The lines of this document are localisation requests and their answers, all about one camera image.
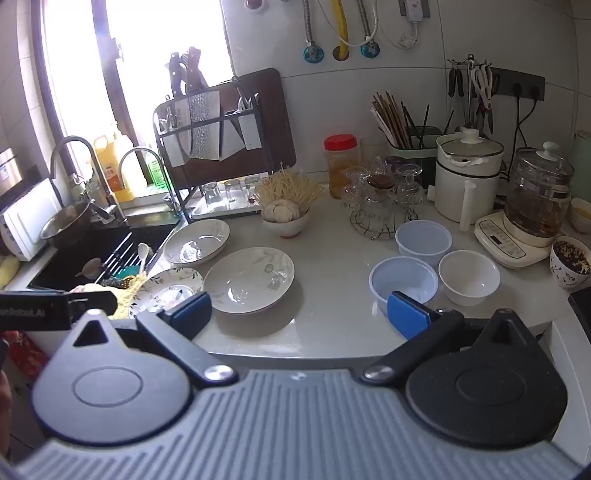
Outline black sink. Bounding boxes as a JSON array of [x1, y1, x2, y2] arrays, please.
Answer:
[[27, 213, 186, 297]]

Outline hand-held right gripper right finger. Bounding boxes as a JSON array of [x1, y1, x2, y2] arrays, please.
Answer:
[[361, 291, 540, 385]]

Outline tall chrome faucet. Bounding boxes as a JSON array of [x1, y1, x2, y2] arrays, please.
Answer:
[[50, 135, 129, 225]]

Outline braided metal hose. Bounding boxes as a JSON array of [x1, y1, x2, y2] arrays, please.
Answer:
[[302, 0, 325, 64], [356, 0, 382, 60]]

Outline sink drying rack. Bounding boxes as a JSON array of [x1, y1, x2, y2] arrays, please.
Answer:
[[98, 232, 154, 283]]

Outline white ceramic bowl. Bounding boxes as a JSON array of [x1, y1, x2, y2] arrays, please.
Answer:
[[438, 250, 501, 306]]

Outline dark wooden cutting board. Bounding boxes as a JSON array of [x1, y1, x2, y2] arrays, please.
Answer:
[[182, 68, 297, 191]]

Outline wire cup rack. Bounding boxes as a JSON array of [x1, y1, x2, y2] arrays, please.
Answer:
[[349, 205, 419, 241]]

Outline printed bowl with grains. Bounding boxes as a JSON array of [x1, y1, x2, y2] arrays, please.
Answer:
[[549, 236, 591, 291]]

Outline black metal knife rack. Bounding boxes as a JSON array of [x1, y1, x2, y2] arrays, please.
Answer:
[[153, 76, 278, 219]]

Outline hanging utensil rack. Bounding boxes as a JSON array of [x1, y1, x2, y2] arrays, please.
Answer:
[[447, 54, 502, 134]]

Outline glass jug with wooden lid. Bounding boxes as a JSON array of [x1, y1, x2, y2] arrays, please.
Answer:
[[362, 174, 398, 222]]

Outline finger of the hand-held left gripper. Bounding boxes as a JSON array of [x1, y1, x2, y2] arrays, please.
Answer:
[[67, 291, 118, 324]]

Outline yellow detergent bottle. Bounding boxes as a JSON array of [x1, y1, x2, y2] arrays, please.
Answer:
[[93, 134, 136, 202]]

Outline white electric cooking pot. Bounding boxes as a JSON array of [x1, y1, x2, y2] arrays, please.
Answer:
[[427, 128, 504, 232]]

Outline small leaf print ceramic plate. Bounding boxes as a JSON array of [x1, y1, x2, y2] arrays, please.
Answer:
[[129, 268, 204, 319]]

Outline set of patterned glass cups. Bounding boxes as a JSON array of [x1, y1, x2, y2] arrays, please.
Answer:
[[342, 157, 424, 222]]

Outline green white chopstick holder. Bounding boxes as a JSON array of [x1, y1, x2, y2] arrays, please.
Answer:
[[387, 126, 437, 184]]

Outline steel pot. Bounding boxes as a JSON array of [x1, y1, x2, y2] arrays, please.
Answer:
[[41, 200, 94, 248]]

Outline white kettle base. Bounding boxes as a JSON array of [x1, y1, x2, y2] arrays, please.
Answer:
[[475, 212, 562, 270]]

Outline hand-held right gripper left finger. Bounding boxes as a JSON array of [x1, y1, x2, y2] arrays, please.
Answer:
[[60, 292, 238, 389]]

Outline hammered steel cleaver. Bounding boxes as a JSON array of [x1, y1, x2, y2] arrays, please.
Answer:
[[188, 90, 223, 161]]

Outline red lid jar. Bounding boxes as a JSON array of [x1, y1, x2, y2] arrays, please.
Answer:
[[324, 134, 359, 199]]

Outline yellow gas pipe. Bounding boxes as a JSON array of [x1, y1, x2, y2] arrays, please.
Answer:
[[331, 0, 352, 62]]

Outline white bowl with red rim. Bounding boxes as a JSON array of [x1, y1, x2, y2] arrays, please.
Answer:
[[262, 209, 310, 239]]

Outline garlic head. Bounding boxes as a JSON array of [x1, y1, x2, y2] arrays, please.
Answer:
[[263, 198, 299, 223]]

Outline black wall socket strip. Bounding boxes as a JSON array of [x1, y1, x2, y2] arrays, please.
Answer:
[[488, 67, 546, 103]]

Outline scissors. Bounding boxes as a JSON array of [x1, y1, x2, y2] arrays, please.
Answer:
[[475, 64, 496, 121]]

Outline yellow dish cloth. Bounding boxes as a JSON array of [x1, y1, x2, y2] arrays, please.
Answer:
[[69, 272, 149, 320]]

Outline glass electric kettle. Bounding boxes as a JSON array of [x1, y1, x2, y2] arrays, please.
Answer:
[[503, 141, 575, 239]]

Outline bundle of wooden chopsticks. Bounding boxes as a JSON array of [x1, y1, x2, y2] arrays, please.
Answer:
[[371, 91, 413, 149]]

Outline white appliance box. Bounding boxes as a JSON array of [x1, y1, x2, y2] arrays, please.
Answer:
[[0, 178, 64, 262]]

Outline pale blue plastic bowl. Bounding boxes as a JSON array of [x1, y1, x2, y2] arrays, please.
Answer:
[[396, 220, 453, 269], [369, 257, 439, 317]]

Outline green bottle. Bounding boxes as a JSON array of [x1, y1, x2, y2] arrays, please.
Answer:
[[144, 148, 170, 188]]

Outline large leaf print ceramic plate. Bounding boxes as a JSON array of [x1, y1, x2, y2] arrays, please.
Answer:
[[203, 248, 295, 315]]

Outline small chrome faucet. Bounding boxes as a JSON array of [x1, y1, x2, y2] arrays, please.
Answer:
[[118, 148, 184, 219]]

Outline drain tray with glasses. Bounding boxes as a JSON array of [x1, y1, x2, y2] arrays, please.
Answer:
[[191, 174, 269, 219]]

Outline black cooktop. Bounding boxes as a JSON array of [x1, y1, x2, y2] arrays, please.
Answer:
[[568, 288, 591, 326]]

